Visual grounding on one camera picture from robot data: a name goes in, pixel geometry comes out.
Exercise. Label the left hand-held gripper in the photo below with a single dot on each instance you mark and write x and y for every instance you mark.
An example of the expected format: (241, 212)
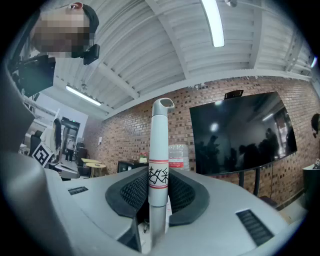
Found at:
(41, 155)

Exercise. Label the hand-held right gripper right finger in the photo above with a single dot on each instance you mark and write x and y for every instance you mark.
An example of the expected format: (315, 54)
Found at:
(220, 200)

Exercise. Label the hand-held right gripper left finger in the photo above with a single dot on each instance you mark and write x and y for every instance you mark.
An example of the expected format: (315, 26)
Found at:
(95, 200)

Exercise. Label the yellow round table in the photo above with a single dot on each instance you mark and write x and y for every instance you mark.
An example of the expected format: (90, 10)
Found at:
(91, 160)
(96, 166)

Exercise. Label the black office chair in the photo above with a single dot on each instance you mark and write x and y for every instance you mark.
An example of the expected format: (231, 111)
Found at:
(81, 150)
(36, 140)

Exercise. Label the black television stand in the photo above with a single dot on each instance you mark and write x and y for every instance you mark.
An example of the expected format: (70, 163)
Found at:
(257, 182)

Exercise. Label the dark double door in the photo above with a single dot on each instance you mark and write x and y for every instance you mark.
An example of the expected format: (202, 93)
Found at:
(70, 130)

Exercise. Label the black glass-door cabinet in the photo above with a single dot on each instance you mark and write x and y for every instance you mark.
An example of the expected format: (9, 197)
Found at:
(130, 167)

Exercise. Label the clear water bottle red label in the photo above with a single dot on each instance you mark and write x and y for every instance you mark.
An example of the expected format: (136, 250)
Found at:
(178, 155)

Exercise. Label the potted red flowers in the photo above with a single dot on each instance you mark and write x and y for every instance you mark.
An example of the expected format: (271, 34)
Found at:
(143, 158)

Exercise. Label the white metal shelf rack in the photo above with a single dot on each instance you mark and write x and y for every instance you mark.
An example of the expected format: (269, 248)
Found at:
(42, 111)

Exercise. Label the large black television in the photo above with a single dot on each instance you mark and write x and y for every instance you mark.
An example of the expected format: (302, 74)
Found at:
(237, 130)

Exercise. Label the person's grey t-shirt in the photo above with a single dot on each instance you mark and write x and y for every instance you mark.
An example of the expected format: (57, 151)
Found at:
(12, 120)

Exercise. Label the long ceiling light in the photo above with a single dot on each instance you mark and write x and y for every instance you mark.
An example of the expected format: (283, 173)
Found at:
(213, 22)
(83, 95)
(313, 62)

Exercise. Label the black chest-mounted box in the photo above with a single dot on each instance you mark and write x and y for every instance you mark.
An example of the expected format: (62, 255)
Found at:
(35, 75)

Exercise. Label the black box above television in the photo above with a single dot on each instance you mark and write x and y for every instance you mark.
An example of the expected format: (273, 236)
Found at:
(233, 94)

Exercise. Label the person's head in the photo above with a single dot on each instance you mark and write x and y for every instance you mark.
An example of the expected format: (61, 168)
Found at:
(60, 32)

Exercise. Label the white ceiling sensor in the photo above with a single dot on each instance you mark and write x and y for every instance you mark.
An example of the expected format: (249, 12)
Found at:
(230, 2)

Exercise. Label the white wall plate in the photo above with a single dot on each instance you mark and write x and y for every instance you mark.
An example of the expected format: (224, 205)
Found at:
(100, 140)

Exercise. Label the black head-mounted camera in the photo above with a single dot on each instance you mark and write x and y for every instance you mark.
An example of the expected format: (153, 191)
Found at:
(91, 53)

